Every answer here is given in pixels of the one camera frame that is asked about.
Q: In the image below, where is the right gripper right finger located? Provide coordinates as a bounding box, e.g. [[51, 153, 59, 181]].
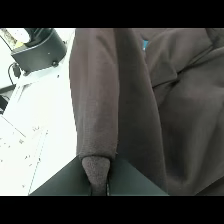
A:
[[106, 156, 170, 197]]

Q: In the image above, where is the black cable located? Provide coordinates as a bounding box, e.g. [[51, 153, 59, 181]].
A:
[[7, 62, 22, 87]]

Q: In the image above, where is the dark brown garment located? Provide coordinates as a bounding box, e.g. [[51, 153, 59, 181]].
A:
[[68, 28, 224, 197]]

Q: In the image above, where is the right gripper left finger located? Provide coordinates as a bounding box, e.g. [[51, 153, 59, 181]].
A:
[[29, 155, 93, 197]]

